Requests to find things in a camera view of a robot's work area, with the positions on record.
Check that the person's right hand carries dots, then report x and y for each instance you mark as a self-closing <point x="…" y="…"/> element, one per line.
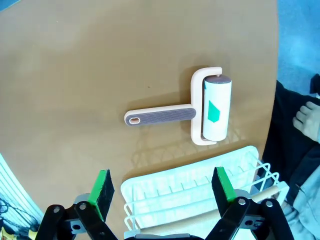
<point x="308" y="120"/>

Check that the yellow black object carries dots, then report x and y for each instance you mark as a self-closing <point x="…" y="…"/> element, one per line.
<point x="32" y="233"/>

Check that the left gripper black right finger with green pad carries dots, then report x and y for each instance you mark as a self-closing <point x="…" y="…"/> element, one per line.
<point x="225" y="190"/>

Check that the pink lint roller grey grip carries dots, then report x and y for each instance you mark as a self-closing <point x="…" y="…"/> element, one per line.
<point x="160" y="116"/>

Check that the white ribbed board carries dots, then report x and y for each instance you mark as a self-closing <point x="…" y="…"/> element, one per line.
<point x="15" y="185"/>

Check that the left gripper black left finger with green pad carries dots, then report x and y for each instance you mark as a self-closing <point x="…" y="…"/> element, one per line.
<point x="100" y="200"/>

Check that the person's black trousers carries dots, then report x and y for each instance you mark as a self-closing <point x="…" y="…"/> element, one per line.
<point x="280" y="130"/>

